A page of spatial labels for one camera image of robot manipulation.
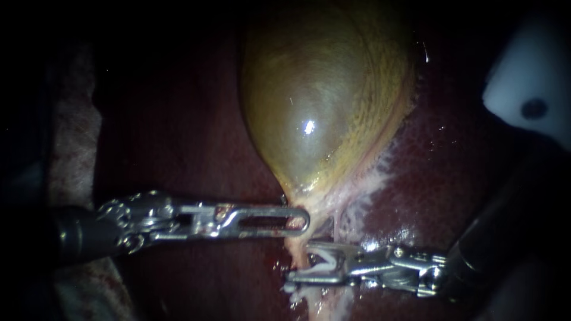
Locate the right arm instrument jaw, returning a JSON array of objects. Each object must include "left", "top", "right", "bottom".
[
  {"left": 306, "top": 240, "right": 363, "bottom": 265},
  {"left": 284, "top": 269, "right": 356, "bottom": 285}
]

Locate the left arm instrument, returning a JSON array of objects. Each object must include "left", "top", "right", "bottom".
[{"left": 95, "top": 190, "right": 225, "bottom": 255}]

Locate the left arm instrument jaw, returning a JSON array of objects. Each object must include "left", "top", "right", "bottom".
[{"left": 214, "top": 203, "right": 311, "bottom": 239}]

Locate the right arm instrument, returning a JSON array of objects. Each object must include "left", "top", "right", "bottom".
[{"left": 349, "top": 244, "right": 450, "bottom": 298}]

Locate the white clip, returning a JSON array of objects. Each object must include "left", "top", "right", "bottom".
[{"left": 309, "top": 251, "right": 343, "bottom": 273}]

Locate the gallbladder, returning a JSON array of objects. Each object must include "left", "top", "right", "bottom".
[{"left": 240, "top": 0, "right": 419, "bottom": 237}]

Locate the thin tube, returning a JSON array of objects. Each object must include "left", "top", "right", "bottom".
[
  {"left": 284, "top": 234, "right": 316, "bottom": 271},
  {"left": 330, "top": 211, "right": 344, "bottom": 244}
]

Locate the pale fatty tissue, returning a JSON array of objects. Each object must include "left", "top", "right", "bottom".
[
  {"left": 334, "top": 140, "right": 402, "bottom": 244},
  {"left": 308, "top": 285, "right": 356, "bottom": 321}
]

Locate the dark red liver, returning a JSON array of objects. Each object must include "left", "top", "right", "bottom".
[{"left": 91, "top": 0, "right": 536, "bottom": 321}]

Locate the white cloth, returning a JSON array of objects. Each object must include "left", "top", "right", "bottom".
[{"left": 46, "top": 42, "right": 137, "bottom": 321}]

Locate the white block with dark hole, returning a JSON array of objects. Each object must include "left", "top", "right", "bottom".
[{"left": 481, "top": 8, "right": 571, "bottom": 152}]

